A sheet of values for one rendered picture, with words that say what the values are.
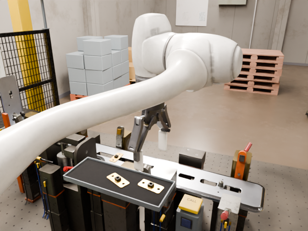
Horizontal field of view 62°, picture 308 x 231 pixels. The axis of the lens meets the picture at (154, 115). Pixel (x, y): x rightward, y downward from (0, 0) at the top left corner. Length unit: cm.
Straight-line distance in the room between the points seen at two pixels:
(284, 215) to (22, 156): 139
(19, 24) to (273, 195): 204
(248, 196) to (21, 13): 188
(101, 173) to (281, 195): 114
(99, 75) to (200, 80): 435
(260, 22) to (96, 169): 896
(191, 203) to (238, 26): 899
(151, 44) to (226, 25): 905
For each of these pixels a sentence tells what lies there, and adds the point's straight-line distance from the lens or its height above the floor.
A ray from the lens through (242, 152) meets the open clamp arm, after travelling 125.
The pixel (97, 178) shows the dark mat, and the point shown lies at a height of 116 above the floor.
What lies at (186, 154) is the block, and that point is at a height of 103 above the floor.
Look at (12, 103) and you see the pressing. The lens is 177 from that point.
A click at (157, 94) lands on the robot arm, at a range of 49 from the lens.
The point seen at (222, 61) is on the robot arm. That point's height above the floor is 161.
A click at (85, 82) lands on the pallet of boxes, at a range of 506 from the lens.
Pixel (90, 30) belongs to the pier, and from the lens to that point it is 610.
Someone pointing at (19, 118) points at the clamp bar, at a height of 120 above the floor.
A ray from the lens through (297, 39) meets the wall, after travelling 975.
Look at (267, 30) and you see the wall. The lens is 964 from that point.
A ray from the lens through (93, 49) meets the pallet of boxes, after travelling 482.
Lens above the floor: 171
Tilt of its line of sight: 23 degrees down
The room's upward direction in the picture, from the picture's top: straight up
